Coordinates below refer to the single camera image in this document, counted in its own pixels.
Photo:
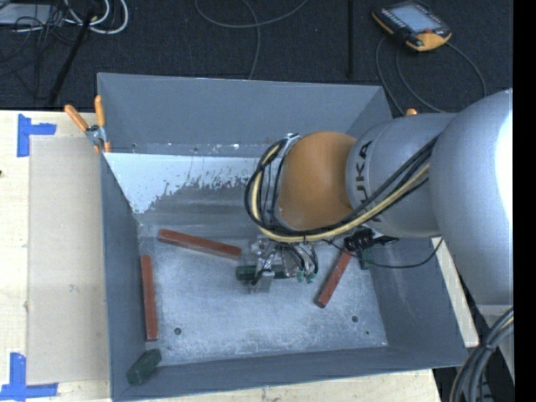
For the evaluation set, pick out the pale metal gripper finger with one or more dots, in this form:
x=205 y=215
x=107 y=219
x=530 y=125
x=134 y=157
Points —
x=257 y=253
x=261 y=284

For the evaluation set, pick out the grey metal bin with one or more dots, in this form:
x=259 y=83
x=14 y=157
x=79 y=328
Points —
x=234 y=333

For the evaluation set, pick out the red-brown flat block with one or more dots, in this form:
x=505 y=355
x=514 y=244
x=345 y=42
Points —
x=149 y=300
x=197 y=243
x=333 y=281

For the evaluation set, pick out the dark green flat block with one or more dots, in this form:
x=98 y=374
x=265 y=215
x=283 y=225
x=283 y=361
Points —
x=143 y=367

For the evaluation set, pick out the pale flat board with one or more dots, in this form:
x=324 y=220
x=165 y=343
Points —
x=63 y=245

